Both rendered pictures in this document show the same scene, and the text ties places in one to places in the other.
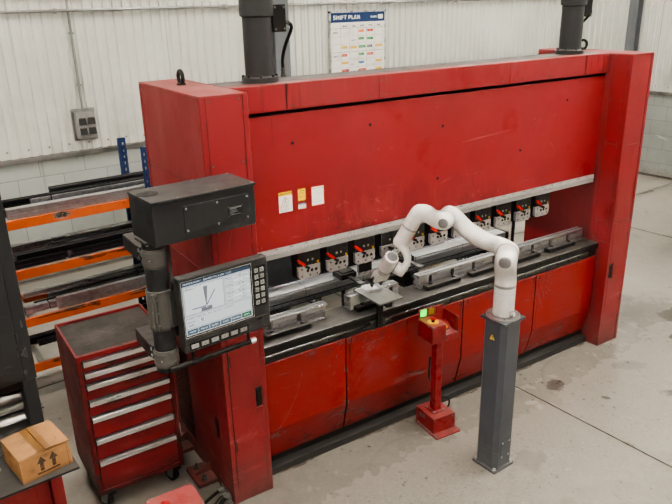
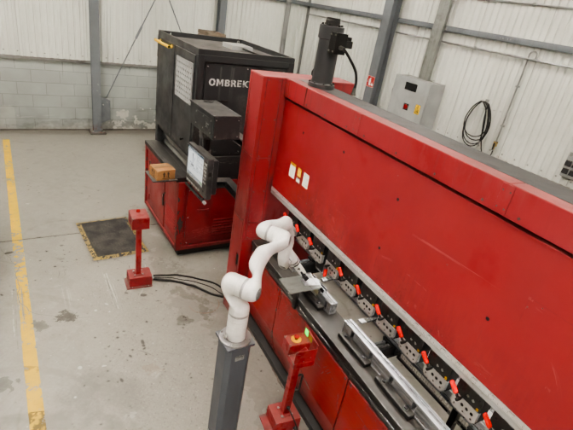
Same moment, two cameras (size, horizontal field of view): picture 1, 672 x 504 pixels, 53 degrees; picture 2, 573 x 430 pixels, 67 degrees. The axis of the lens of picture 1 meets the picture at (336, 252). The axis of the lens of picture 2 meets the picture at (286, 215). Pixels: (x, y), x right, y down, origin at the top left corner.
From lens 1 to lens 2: 4.71 m
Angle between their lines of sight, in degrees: 82
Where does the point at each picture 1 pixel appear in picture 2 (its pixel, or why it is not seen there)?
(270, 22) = (325, 43)
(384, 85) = (356, 123)
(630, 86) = not seen: outside the picture
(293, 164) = (300, 148)
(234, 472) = not seen: hidden behind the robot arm
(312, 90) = (317, 100)
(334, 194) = (313, 188)
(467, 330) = (344, 413)
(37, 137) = (537, 159)
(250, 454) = not seen: hidden behind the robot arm
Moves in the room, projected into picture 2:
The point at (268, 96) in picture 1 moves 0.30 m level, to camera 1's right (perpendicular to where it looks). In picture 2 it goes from (298, 92) to (295, 100)
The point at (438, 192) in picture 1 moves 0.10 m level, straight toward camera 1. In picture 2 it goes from (376, 262) to (360, 258)
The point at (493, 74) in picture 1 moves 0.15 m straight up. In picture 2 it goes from (470, 181) to (482, 148)
